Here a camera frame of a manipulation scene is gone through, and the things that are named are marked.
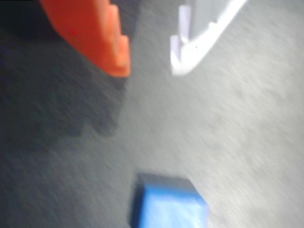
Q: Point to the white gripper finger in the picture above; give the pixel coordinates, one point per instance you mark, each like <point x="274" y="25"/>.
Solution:
<point x="190" y="54"/>

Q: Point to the blue wooden cube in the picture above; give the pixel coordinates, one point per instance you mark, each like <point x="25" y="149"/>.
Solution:
<point x="168" y="204"/>

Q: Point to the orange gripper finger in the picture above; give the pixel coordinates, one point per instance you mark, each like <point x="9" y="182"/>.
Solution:
<point x="90" y="35"/>

